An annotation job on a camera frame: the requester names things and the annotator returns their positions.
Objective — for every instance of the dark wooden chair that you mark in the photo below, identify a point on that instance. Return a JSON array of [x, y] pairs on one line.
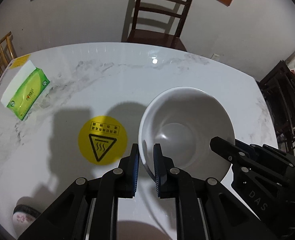
[[156, 22]]

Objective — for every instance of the dark chairs at right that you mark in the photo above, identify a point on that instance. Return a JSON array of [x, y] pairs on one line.
[[278, 89]]

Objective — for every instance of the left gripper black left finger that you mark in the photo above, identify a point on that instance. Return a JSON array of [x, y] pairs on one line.
[[88, 209]]

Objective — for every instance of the yellow round warning sticker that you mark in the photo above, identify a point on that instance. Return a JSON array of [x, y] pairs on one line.
[[102, 140]]

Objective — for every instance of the large pink bowl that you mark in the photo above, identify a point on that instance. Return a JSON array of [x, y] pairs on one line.
[[128, 229]]

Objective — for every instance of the white ribbed bowl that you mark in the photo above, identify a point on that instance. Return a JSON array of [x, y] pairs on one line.
[[183, 120]]

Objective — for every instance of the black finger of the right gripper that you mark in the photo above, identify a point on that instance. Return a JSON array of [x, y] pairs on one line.
[[264, 160]]

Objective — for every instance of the yellow rectangular label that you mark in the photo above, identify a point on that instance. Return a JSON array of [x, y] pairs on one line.
[[19, 61]]

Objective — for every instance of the green tissue box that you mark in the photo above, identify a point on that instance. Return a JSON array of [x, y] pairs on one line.
[[23, 90]]

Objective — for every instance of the white plate pink roses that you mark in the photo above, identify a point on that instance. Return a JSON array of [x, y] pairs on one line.
[[23, 217]]

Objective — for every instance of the bamboo chair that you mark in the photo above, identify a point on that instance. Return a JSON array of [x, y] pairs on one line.
[[6, 51]]

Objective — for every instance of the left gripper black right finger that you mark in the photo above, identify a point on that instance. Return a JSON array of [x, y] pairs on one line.
[[205, 209]]

